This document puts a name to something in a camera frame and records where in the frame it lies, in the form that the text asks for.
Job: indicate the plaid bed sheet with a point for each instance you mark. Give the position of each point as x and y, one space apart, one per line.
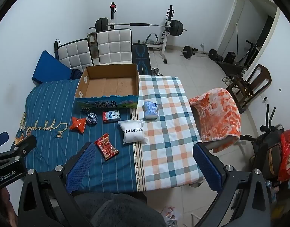
168 134

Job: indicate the milk carton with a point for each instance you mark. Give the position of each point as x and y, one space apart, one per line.
111 116

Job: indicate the black bag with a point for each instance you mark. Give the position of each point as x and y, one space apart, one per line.
229 57

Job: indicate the clear plastic bag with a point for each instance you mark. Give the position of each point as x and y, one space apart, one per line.
169 214

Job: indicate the red snack packet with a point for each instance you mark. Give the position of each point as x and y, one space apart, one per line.
106 147

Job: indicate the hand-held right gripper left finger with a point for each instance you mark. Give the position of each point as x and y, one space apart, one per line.
81 165

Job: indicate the dark fleece clothing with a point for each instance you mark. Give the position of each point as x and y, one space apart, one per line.
116 208

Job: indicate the light blue tissue pack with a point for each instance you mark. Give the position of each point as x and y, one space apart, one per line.
151 110

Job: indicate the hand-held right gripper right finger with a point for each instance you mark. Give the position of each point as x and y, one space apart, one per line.
207 167

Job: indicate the white padded chair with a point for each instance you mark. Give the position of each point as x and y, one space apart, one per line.
75 54
114 45

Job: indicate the dark wooden chair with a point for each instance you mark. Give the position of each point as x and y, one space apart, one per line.
262 75

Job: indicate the blue foam mat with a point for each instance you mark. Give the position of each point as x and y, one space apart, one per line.
50 68

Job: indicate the cardboard box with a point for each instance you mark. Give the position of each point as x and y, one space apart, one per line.
107 85

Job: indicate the black weight bench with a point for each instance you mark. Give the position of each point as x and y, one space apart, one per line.
140 56

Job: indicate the dark blue cloth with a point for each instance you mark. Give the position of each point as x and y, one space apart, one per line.
76 73

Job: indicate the blue striped blanket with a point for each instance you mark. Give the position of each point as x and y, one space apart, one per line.
52 104

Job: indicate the black exercise bike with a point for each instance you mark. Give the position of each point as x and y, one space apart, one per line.
270 144

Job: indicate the white door frame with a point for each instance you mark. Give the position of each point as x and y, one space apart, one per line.
227 26

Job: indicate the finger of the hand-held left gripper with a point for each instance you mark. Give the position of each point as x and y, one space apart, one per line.
24 145
0 140

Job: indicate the orange patterned towel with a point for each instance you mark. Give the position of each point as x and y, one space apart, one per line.
218 113

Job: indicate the metal dumbbells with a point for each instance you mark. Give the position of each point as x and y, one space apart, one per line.
155 70

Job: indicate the orange snack packet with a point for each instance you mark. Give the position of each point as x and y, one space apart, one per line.
78 124

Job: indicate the white shoes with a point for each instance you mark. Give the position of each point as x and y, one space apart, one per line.
226 80

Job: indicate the white air pillow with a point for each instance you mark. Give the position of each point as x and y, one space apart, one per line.
133 132

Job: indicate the red plastic bag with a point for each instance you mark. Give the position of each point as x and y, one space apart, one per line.
287 146

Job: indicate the long barbell with black plates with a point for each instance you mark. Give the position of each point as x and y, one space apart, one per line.
140 24

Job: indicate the short barbell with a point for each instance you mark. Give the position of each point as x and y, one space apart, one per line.
188 51

